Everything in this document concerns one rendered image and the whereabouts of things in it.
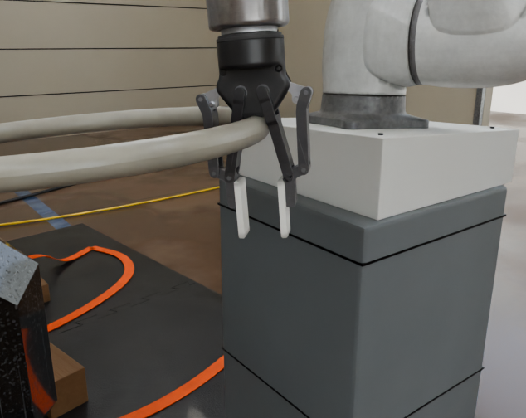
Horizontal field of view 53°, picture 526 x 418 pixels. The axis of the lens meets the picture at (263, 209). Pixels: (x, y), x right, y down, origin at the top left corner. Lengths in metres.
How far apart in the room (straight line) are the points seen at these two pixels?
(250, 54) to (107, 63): 6.36
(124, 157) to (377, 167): 0.44
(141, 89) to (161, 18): 0.92
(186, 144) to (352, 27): 0.54
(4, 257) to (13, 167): 0.73
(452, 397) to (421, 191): 0.48
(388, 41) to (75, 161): 0.62
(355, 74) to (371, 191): 0.23
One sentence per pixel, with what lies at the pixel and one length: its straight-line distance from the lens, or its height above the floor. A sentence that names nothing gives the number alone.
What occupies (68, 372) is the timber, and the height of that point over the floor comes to 0.14.
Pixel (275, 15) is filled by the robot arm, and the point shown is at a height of 1.08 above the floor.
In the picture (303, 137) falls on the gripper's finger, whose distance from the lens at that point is 0.60.
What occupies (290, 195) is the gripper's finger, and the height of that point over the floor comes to 0.89.
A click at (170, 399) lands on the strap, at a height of 0.02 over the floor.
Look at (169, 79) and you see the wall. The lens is 7.27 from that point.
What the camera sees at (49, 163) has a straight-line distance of 0.46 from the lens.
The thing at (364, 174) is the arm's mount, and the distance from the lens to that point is 0.82.
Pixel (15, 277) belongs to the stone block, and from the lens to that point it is 1.18.
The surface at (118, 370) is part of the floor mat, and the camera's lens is 1.91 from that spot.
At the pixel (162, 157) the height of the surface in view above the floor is 0.96.
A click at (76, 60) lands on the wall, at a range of 6.79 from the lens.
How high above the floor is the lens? 1.06
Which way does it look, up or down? 17 degrees down
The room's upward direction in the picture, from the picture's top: straight up
